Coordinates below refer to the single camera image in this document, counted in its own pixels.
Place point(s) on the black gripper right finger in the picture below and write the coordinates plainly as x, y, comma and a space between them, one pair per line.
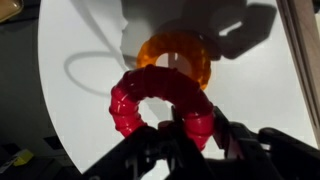
224, 131

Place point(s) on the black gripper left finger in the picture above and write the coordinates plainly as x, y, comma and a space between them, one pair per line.
176, 130

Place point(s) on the wooden slatted tray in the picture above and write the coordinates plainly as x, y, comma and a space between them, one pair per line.
306, 50

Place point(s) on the small yellow box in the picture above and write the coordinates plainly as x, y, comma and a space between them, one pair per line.
24, 156

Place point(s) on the tan rounded object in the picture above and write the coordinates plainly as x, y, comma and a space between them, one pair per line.
8, 8

